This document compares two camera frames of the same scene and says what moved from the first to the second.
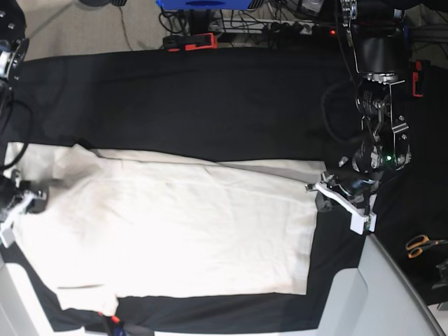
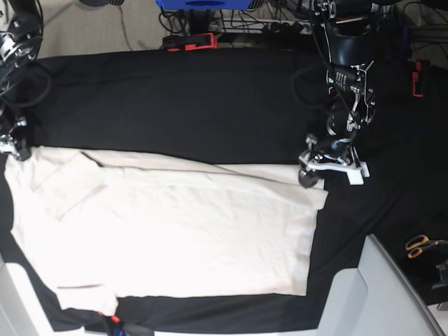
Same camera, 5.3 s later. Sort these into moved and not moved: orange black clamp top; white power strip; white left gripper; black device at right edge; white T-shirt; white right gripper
Moved: white right gripper; white left gripper
Not moved: white power strip; black device at right edge; white T-shirt; orange black clamp top
